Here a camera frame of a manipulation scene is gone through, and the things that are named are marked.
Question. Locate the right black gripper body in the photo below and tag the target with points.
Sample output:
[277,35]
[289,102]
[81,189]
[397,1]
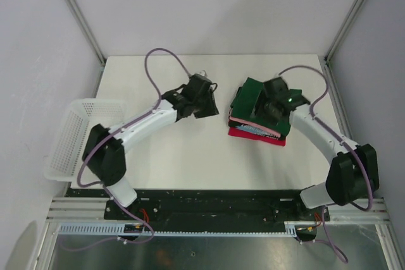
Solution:
[264,109]

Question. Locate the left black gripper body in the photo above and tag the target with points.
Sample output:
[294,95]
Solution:
[205,106]

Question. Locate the green t shirt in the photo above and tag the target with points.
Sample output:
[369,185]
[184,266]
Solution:
[242,105]

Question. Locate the pink t shirt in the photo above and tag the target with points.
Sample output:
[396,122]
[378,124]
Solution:
[264,128]

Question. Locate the black printed t shirt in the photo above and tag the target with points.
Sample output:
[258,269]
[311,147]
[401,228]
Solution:
[251,129]

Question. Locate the red t shirt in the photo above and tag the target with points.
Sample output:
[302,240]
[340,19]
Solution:
[233,132]

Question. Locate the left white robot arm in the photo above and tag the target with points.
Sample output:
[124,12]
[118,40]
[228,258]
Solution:
[106,148]

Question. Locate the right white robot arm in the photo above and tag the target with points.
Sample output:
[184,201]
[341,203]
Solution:
[353,171]

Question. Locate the white plastic basket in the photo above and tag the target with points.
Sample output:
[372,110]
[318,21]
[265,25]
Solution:
[65,157]

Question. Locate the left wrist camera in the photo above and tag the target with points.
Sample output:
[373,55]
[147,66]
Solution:
[202,73]

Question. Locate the right aluminium frame post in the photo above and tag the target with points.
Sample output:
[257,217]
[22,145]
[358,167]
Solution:
[344,29]

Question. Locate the aluminium frame post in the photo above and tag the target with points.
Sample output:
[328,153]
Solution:
[344,29]
[86,30]

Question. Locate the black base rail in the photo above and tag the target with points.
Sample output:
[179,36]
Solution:
[224,210]

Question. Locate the grey slotted cable duct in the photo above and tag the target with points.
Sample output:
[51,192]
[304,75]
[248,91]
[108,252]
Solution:
[132,229]

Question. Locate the left aluminium frame post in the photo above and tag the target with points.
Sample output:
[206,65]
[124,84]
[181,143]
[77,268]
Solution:
[86,30]

